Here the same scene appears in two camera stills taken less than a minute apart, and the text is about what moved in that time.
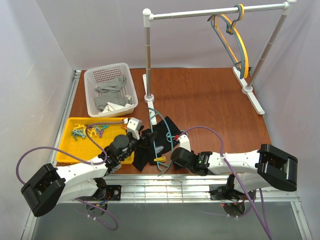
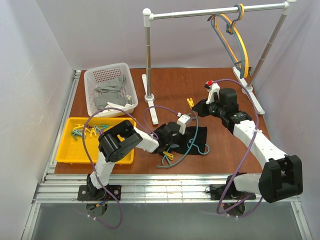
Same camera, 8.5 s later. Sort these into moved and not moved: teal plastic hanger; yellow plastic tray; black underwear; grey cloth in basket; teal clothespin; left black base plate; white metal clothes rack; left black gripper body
Moved: teal plastic hanger; left black gripper body; black underwear
Not moved: teal clothespin; left black base plate; yellow plastic tray; grey cloth in basket; white metal clothes rack
